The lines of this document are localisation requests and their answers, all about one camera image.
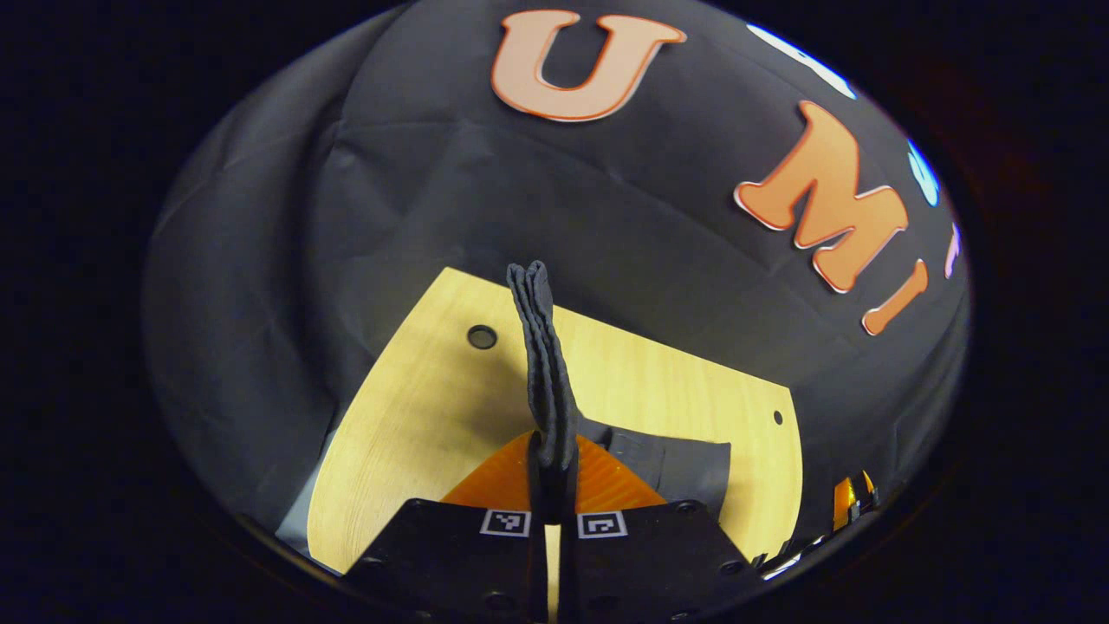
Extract dark grey jeans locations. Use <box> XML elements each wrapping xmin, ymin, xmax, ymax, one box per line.
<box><xmin>507</xmin><ymin>260</ymin><xmax>733</xmax><ymax>521</ymax></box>

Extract black backdrop cloth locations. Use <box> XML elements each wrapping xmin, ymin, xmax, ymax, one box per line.
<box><xmin>143</xmin><ymin>0</ymin><xmax>971</xmax><ymax>556</ymax></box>

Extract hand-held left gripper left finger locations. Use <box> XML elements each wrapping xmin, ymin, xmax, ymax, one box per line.
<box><xmin>345</xmin><ymin>431</ymin><xmax>548</xmax><ymax>624</ymax></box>

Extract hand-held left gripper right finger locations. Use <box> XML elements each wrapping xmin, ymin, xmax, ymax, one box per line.
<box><xmin>559</xmin><ymin>433</ymin><xmax>763</xmax><ymax>624</ymax></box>

